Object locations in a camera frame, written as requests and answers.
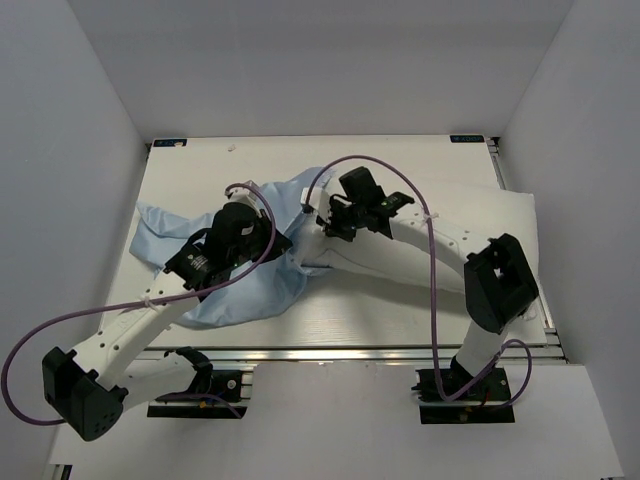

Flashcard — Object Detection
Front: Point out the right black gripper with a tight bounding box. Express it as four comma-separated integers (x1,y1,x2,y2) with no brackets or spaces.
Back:
317,196,366,242

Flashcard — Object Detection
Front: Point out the light blue pillowcase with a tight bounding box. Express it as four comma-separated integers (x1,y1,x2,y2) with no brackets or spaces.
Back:
129,167,330,330

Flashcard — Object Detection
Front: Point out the white pillow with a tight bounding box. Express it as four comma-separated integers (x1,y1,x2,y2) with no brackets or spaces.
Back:
292,169,542,321

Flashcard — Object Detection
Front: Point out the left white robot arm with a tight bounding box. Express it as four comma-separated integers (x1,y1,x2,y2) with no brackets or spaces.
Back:
42,197,291,441

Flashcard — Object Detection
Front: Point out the right blue table label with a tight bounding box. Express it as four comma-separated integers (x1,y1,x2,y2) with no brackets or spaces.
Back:
449,134,485,144

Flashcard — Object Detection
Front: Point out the blue table label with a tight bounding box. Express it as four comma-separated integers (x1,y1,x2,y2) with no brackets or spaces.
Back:
152,138,187,148
449,134,485,144

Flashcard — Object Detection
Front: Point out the left blue table label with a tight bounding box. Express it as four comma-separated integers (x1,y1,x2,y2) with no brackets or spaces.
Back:
152,138,187,148

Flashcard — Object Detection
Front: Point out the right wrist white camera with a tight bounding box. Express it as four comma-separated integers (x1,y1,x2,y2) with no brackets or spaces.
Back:
300,187,331,227

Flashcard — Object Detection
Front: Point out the wrist white camera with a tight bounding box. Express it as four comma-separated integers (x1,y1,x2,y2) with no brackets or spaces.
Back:
300,187,331,227
228,188,262,217

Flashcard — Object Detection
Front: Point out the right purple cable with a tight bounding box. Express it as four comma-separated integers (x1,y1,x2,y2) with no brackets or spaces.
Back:
304,155,533,404

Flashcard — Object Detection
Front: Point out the purple cable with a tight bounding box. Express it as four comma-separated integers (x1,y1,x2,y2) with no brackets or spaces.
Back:
0,182,277,427
304,155,533,404

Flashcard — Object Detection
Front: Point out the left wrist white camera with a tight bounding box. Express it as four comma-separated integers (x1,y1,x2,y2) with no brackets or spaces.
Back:
228,188,262,217

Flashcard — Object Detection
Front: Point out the aluminium front rail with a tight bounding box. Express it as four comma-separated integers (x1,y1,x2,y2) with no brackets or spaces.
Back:
136,345,567,365

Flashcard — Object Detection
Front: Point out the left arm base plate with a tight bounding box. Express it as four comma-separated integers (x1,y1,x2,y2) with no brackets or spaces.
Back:
147,369,253,420

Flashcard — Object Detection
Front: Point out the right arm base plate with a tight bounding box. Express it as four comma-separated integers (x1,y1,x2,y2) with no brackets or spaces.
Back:
411,368,515,425

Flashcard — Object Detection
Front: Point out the right aluminium side rail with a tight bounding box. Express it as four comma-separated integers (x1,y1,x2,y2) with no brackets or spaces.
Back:
486,136,561,347

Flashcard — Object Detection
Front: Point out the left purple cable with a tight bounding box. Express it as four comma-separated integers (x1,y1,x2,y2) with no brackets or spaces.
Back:
0,182,277,427

